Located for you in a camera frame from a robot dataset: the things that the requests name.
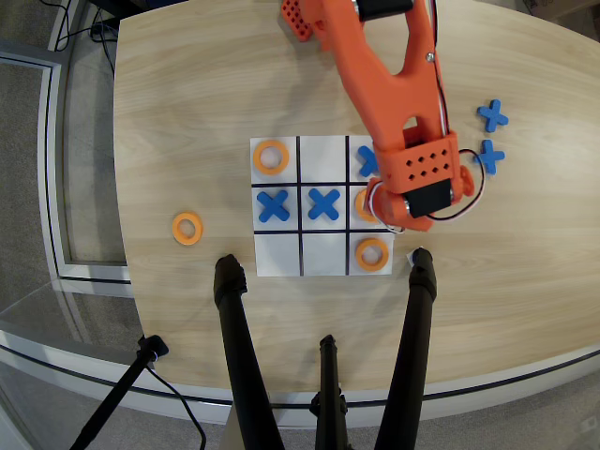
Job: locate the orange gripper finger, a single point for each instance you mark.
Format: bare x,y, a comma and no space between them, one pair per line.
465,180

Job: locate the orange robot base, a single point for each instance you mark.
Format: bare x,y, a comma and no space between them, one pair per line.
295,21

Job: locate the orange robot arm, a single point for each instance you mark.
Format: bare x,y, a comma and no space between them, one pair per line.
375,70

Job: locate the brown cardboard box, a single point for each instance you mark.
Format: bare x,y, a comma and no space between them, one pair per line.
562,5

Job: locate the blue foam cross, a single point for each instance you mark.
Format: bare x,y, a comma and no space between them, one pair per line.
273,206
492,115
366,161
491,159
324,204

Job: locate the white tic-tac-toe board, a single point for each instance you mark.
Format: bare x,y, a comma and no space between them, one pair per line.
323,253

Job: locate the short black tripod leg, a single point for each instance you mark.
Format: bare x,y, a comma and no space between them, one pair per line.
330,375

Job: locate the thin black stand leg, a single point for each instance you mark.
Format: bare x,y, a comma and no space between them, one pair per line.
117,389

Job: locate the white framed glass panel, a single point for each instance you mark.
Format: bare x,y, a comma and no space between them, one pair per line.
51,187

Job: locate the black flat base plate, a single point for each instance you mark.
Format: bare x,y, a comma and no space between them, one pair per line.
122,4

